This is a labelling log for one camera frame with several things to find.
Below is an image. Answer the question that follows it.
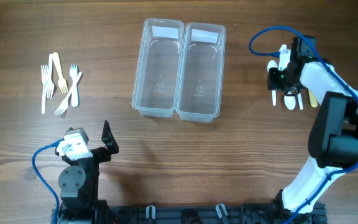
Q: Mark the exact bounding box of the white plastic spoon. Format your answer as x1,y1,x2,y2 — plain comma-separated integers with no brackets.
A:
297,93,303,110
267,60,278,106
283,95,296,110

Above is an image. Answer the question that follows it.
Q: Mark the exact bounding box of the yellow plastic spoon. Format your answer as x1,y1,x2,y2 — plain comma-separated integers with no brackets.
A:
308,90,318,108

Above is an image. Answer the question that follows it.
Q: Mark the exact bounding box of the white fork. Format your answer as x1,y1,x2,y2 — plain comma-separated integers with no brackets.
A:
41,65,48,114
69,64,79,108
46,54,55,99

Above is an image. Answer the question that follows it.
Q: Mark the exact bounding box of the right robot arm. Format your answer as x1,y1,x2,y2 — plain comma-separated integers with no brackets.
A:
269,62,358,220

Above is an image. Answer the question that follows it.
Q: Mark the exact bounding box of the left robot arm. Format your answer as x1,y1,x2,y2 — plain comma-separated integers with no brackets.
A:
55,121,119,223

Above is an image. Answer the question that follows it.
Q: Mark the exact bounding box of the left clear plastic container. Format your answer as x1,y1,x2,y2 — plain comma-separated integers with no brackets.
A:
132,18,185,118

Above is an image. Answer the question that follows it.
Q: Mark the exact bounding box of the clear plastic container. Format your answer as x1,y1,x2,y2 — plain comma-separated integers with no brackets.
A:
175,22,226,123
132,18,185,118

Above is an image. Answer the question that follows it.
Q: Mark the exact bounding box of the right clear plastic container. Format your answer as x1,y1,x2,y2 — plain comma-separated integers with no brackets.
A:
175,22,226,123

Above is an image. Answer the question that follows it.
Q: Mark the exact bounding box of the white fork diagonal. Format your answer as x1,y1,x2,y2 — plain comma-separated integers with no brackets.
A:
53,72,82,116

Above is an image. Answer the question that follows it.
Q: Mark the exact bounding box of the yellow plastic fork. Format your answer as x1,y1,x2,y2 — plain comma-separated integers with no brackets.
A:
52,52,68,94

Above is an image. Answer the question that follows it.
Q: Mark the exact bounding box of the right blue cable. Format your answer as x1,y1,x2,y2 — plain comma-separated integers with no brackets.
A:
249,26,358,224

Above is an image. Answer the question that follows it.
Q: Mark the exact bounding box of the blue cable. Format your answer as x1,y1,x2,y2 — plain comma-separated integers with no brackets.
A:
31,139,64,224
249,26,358,224

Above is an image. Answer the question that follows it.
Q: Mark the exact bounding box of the left blue cable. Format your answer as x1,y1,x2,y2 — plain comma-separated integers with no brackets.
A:
31,139,64,224

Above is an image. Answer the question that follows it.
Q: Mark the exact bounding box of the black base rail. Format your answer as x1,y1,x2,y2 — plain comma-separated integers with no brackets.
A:
50,203,328,224

